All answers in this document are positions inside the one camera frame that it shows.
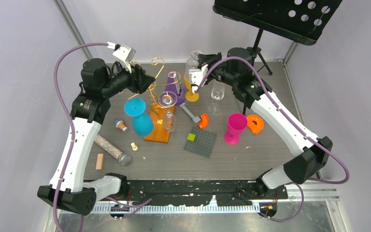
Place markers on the green lego brick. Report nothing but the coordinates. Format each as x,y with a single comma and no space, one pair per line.
191,137

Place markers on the clear champagne flute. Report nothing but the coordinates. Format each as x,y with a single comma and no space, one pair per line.
217,94

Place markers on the purple metronome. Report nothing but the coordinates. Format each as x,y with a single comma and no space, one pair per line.
175,84

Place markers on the small orange curved piece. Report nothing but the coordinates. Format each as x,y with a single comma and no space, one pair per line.
204,121

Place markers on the black music stand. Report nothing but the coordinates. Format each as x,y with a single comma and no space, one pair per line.
301,21

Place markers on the clear wine glass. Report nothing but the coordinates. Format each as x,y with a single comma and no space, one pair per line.
167,100

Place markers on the grey lego baseplate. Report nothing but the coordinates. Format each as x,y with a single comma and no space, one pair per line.
203,144

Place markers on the glitter tube with cap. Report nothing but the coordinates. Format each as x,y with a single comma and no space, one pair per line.
123,159

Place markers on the blue plastic goblet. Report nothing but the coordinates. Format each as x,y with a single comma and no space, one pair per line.
141,121

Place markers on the cream chess pawn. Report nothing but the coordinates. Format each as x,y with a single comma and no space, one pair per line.
134,146

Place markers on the grey plastic bar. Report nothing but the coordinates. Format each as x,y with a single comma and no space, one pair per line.
195,119

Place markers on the orange plastic goblet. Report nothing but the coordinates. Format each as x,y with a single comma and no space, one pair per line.
190,96

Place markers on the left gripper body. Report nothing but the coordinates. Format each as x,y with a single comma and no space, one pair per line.
135,83

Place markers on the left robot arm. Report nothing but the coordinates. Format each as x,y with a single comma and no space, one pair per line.
67,190

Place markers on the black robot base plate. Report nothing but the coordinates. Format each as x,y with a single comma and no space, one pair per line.
195,192

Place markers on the small wooden block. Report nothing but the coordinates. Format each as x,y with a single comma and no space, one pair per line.
99,161

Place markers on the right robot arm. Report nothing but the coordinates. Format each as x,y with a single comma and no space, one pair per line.
310,152

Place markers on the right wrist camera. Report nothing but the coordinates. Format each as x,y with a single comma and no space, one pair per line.
196,77

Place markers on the gold wire glass rack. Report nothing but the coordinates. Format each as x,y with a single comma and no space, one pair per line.
156,126

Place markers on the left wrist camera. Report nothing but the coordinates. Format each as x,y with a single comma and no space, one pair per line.
123,54

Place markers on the magenta plastic goblet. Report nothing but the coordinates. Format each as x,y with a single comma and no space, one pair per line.
236,125

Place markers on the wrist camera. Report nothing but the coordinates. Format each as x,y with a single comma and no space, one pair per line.
123,54
196,77

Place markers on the orange curved track piece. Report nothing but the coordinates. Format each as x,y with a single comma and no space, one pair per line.
255,124

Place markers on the small clown figurine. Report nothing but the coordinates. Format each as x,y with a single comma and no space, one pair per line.
120,125

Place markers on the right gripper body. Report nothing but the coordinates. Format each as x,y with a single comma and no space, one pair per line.
220,72

